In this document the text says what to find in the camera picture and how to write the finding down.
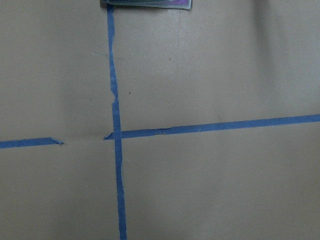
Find folded grey cloth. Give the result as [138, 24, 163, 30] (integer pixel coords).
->
[102, 0, 192, 10]

